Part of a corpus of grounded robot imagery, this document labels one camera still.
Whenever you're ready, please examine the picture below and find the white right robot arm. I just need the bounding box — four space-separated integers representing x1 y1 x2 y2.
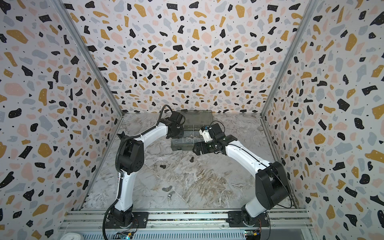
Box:
193 123 291 227

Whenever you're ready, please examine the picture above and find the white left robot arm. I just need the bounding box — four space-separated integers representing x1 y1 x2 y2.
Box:
103 111 186 228

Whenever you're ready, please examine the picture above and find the grey compartment organizer box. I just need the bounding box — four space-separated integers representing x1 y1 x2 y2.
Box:
171 110 213 151

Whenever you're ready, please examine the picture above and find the black microphone stand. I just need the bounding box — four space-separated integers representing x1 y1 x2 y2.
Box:
117 131 127 141

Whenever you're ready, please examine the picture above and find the green circuit board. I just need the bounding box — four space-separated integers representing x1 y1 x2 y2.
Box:
115 232 134 240

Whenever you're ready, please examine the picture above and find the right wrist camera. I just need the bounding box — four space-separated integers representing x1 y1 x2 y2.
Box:
199 126 213 143

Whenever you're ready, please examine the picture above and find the black corrugated cable hose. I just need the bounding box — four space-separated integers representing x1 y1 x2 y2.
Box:
101 104 174 240

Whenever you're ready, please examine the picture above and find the silver bolt near rail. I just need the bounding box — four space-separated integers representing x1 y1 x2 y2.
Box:
168 191 175 202

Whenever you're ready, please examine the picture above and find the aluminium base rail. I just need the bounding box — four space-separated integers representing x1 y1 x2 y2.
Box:
58 209 317 240

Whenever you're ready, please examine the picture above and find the white object at rail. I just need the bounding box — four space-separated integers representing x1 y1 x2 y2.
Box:
60 233 85 240

